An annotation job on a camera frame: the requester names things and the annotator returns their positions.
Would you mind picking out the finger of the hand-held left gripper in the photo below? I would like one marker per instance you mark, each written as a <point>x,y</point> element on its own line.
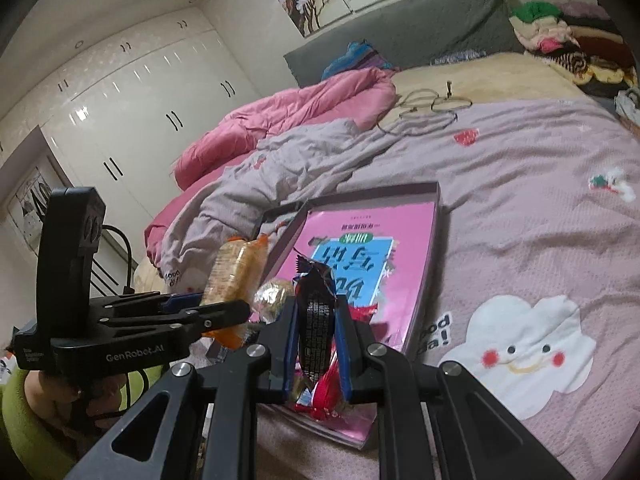
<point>182,300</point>
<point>220,315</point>

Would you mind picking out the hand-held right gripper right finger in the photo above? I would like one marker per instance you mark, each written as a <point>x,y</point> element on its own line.
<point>343,350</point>

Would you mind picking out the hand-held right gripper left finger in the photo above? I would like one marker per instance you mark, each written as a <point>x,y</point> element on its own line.
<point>290,350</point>

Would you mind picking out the dark chocolate bar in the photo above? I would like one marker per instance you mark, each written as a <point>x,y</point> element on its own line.
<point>315,320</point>

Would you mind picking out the red snack packet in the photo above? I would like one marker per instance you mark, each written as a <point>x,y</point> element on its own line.
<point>327,392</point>

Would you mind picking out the yellow cracker packet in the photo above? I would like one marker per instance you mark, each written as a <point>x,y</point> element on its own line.
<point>230,270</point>

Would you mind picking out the clear round pastry packet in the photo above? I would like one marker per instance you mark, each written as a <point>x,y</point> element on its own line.
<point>272,300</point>

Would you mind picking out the pink book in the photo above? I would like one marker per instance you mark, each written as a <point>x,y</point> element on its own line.
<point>350,230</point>

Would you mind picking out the white wardrobe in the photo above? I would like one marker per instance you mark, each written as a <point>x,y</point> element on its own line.
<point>140,110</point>

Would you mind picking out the bright green cloth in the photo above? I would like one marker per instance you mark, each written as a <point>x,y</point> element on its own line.
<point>30,425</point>

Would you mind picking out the pink quilt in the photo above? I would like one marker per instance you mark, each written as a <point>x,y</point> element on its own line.
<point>280,120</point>

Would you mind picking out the blue striped pillow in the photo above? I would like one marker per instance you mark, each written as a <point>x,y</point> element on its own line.
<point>360,60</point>

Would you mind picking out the beige bed sheet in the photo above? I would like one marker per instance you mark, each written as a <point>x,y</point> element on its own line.
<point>500,80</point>

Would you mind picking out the pale grey cloth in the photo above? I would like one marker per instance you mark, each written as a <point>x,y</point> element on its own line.
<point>629,110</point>

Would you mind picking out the pile of folded clothes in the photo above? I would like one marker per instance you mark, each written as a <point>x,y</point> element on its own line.
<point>575,45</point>

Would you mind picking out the wall poster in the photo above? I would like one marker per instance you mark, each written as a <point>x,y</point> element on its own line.
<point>30,205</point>

